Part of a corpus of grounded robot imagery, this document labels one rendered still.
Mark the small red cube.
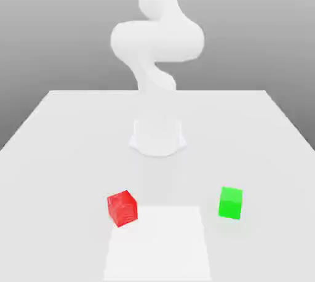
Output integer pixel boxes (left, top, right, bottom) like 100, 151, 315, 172
106, 189, 138, 228

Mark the small green cube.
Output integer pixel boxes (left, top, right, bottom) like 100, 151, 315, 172
218, 186, 244, 220

